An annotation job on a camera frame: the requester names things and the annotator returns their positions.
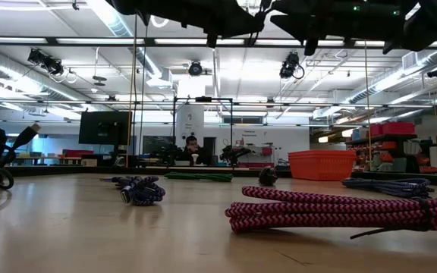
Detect tan hanging cord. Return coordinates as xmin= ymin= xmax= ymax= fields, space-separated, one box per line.
xmin=126 ymin=14 xmax=138 ymax=168

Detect dark hanging cord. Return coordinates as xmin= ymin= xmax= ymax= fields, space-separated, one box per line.
xmin=138 ymin=26 xmax=148 ymax=168

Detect storage shelf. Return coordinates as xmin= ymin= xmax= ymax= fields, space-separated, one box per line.
xmin=345 ymin=121 xmax=437 ymax=174

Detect red tray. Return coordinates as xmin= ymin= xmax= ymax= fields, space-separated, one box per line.
xmin=61 ymin=149 xmax=95 ymax=158

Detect long black USB cable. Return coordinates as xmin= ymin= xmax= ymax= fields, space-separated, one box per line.
xmin=0 ymin=123 xmax=42 ymax=191

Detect silver ceiling duct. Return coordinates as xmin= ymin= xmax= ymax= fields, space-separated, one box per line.
xmin=0 ymin=45 xmax=79 ymax=102
xmin=349 ymin=49 xmax=437 ymax=104
xmin=85 ymin=0 xmax=166 ymax=80

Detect orange plastic basket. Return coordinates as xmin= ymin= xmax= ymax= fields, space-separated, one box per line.
xmin=288 ymin=149 xmax=358 ymax=181

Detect green braided USB cable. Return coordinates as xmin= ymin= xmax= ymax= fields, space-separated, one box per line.
xmin=164 ymin=171 xmax=234 ymax=183

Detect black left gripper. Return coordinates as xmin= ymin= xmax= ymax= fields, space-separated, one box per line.
xmin=127 ymin=0 xmax=267 ymax=49

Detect small black USB cable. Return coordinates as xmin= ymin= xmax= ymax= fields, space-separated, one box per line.
xmin=258 ymin=166 xmax=279 ymax=187

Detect black table frame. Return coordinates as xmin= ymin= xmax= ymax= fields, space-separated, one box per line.
xmin=5 ymin=165 xmax=437 ymax=187

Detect black background frame stand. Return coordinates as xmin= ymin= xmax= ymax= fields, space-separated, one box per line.
xmin=171 ymin=96 xmax=234 ymax=168

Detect dark display screen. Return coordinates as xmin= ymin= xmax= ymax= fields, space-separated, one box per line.
xmin=142 ymin=135 xmax=177 ymax=155

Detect magenta braided USB cable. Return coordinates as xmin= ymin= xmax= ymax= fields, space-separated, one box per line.
xmin=225 ymin=185 xmax=437 ymax=240

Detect red storage bins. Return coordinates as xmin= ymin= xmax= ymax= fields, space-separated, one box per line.
xmin=369 ymin=121 xmax=416 ymax=137

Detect black beam with light strips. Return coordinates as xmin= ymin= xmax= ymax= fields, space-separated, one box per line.
xmin=0 ymin=36 xmax=437 ymax=49

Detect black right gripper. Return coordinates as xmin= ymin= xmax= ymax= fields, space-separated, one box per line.
xmin=270 ymin=0 xmax=409 ymax=57

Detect dark blue braided USB cable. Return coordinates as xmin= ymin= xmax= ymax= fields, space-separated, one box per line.
xmin=341 ymin=177 xmax=435 ymax=200

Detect white pillar with sign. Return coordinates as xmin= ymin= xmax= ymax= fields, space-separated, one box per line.
xmin=176 ymin=105 xmax=206 ymax=152

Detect white hanging ring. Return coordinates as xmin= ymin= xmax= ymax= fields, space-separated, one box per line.
xmin=149 ymin=14 xmax=170 ymax=29

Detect black monitor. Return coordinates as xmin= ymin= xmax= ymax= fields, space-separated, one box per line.
xmin=78 ymin=111 xmax=133 ymax=146

